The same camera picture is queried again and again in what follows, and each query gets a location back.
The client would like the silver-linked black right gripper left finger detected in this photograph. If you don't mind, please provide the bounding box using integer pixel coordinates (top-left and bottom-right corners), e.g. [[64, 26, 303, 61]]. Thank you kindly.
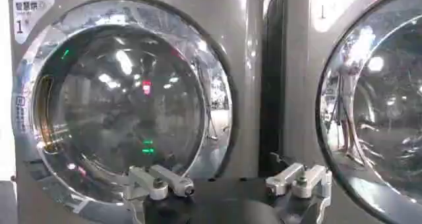
[[124, 164, 196, 201]]

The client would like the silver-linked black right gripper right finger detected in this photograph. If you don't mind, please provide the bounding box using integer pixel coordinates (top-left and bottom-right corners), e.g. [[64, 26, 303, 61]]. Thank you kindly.
[[265, 162, 333, 200]]

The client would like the round glass dryer door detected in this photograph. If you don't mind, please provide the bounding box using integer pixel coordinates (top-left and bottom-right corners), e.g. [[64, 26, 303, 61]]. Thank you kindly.
[[11, 0, 235, 224], [315, 0, 422, 224]]

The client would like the grey dryer with label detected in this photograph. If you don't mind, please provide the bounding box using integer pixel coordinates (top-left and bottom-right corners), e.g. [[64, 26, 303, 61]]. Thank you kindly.
[[7, 0, 264, 224], [282, 0, 422, 224]]

